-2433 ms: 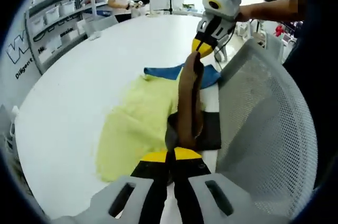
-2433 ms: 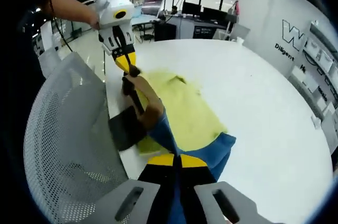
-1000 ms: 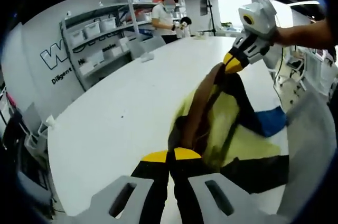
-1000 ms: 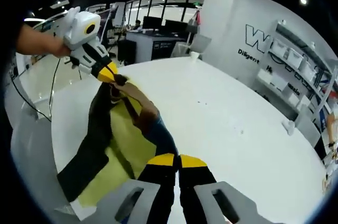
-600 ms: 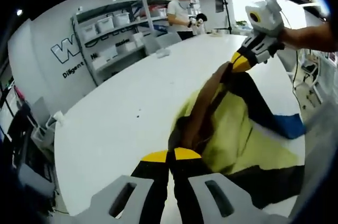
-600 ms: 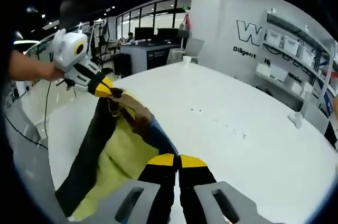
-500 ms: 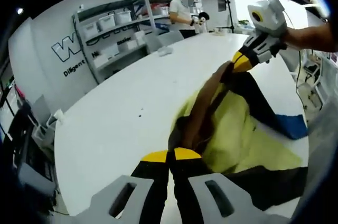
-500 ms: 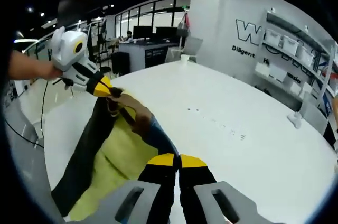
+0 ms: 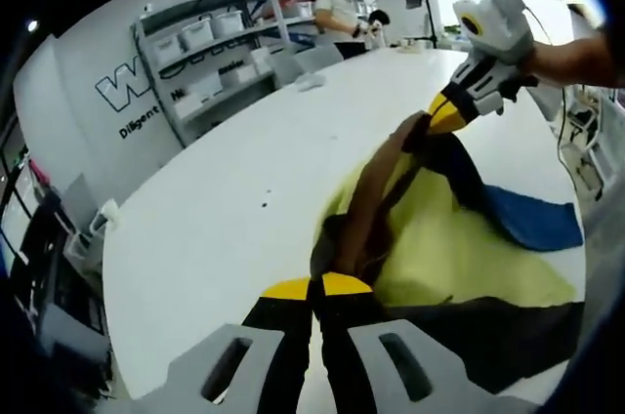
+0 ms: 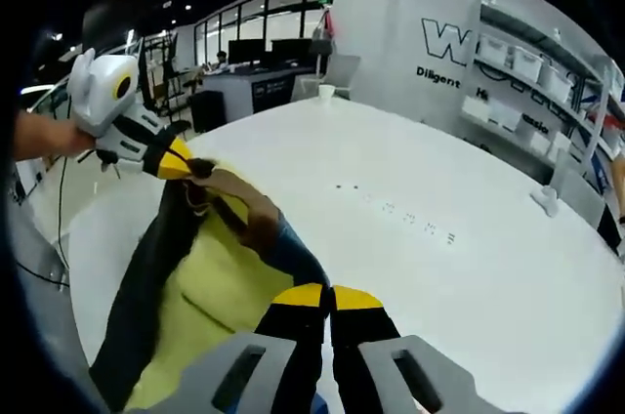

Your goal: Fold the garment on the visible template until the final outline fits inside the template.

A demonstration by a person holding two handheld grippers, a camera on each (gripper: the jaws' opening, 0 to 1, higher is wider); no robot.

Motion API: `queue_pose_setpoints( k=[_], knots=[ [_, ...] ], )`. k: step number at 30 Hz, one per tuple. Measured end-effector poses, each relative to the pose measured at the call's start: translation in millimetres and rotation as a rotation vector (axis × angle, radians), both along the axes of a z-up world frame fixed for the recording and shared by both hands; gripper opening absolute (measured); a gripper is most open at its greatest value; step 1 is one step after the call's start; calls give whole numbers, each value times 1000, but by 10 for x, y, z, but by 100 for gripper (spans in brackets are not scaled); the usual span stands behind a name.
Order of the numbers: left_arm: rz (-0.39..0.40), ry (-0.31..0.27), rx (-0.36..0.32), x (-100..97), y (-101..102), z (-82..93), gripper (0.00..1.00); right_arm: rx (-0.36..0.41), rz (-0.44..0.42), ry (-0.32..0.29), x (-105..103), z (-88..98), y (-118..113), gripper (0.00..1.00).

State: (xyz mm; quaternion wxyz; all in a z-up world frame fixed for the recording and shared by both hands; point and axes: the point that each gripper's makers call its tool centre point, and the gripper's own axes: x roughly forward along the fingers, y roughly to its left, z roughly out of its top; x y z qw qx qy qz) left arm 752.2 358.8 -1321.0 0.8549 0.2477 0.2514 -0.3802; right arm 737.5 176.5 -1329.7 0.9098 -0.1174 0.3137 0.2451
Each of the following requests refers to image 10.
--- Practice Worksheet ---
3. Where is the black bin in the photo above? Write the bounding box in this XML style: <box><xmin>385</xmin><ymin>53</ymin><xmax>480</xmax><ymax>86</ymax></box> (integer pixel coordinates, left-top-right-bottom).
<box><xmin>188</xmin><ymin>90</ymin><xmax>227</xmax><ymax>135</ymax></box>

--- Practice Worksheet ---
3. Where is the left hand-held gripper cable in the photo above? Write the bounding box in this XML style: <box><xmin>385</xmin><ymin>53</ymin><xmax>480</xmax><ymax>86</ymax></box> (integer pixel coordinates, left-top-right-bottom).
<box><xmin>14</xmin><ymin>154</ymin><xmax>72</xmax><ymax>288</ymax></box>

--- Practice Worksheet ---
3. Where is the black tripod stand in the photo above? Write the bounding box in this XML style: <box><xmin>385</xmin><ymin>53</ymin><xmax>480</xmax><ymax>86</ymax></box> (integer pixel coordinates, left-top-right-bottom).
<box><xmin>138</xmin><ymin>28</ymin><xmax>183</xmax><ymax>116</ymax></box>

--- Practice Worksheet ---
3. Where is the person's left hand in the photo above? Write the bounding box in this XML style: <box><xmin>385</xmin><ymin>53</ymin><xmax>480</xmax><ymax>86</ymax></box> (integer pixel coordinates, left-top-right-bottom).
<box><xmin>58</xmin><ymin>127</ymin><xmax>100</xmax><ymax>159</ymax></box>

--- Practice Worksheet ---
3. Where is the grey hanging bag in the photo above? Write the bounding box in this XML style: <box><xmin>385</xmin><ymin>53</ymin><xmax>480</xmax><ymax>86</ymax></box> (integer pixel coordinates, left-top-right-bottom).
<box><xmin>310</xmin><ymin>35</ymin><xmax>334</xmax><ymax>58</ymax></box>

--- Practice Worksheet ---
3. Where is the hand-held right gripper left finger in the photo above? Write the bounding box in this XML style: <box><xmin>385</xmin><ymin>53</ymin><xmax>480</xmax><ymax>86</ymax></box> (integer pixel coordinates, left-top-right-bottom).
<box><xmin>181</xmin><ymin>282</ymin><xmax>327</xmax><ymax>414</ymax></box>

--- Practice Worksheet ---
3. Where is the small white object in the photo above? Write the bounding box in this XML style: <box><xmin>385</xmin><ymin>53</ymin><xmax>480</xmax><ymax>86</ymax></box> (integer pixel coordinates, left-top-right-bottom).
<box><xmin>529</xmin><ymin>186</ymin><xmax>561</xmax><ymax>219</ymax></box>

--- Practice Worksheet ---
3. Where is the grey chair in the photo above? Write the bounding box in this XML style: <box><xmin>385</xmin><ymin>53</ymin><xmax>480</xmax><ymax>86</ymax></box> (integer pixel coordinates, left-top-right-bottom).
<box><xmin>325</xmin><ymin>54</ymin><xmax>361</xmax><ymax>100</ymax></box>
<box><xmin>550</xmin><ymin>148</ymin><xmax>606</xmax><ymax>232</ymax></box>

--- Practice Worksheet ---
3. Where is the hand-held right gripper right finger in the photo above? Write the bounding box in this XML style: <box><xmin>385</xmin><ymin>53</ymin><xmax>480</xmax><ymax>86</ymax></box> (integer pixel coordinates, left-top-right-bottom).
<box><xmin>330</xmin><ymin>285</ymin><xmax>495</xmax><ymax>414</ymax></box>

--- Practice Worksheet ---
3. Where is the black desk monitor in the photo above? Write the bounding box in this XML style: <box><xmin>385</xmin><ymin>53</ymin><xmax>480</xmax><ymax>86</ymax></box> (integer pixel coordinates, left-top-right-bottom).
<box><xmin>271</xmin><ymin>37</ymin><xmax>313</xmax><ymax>62</ymax></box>
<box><xmin>228</xmin><ymin>38</ymin><xmax>269</xmax><ymax>66</ymax></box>

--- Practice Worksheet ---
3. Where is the yellow blue black garment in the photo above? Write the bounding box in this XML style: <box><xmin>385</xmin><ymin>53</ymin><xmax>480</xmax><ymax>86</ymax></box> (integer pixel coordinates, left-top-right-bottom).
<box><xmin>89</xmin><ymin>157</ymin><xmax>331</xmax><ymax>413</ymax></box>

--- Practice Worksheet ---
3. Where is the grey metal shelf rack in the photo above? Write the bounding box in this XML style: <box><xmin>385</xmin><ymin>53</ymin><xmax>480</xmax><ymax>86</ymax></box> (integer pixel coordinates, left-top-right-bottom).
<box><xmin>461</xmin><ymin>0</ymin><xmax>625</xmax><ymax>176</ymax></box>

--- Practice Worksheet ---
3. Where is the pink hanging cloth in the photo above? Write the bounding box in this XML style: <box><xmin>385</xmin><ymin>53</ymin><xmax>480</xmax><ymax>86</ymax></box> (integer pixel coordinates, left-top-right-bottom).
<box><xmin>319</xmin><ymin>7</ymin><xmax>339</xmax><ymax>40</ymax></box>

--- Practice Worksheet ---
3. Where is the dark counter desk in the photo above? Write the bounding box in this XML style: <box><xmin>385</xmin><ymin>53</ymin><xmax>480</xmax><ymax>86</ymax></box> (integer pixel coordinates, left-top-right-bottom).
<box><xmin>200</xmin><ymin>65</ymin><xmax>316</xmax><ymax>118</ymax></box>

